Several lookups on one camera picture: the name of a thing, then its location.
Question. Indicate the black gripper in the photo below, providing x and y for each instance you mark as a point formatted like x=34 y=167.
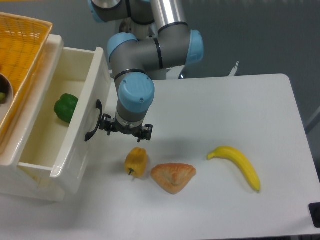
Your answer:
x=118 y=124

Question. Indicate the yellow banana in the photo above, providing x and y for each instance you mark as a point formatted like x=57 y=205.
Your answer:
x=241 y=161

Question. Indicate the yellow woven basket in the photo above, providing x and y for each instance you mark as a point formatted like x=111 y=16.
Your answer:
x=22 y=40

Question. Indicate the black corner device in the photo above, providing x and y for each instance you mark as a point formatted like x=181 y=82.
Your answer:
x=314 y=209

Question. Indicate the orange pastry bread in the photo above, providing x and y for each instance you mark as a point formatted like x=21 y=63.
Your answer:
x=173 y=177

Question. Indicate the white drawer cabinet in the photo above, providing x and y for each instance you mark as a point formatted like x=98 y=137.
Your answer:
x=18 y=178

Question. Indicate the yellow bell pepper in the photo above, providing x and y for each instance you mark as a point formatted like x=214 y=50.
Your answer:
x=136 y=162

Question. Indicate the green grapes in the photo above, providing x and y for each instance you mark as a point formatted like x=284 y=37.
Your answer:
x=2 y=97

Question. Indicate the white bowl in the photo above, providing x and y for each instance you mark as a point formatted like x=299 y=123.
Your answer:
x=6 y=96

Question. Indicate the green bell pepper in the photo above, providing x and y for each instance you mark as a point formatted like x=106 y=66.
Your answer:
x=65 y=107

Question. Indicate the white top drawer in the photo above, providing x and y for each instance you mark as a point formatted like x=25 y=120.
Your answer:
x=59 y=147

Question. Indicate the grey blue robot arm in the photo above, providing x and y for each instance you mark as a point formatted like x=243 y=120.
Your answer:
x=132 y=58

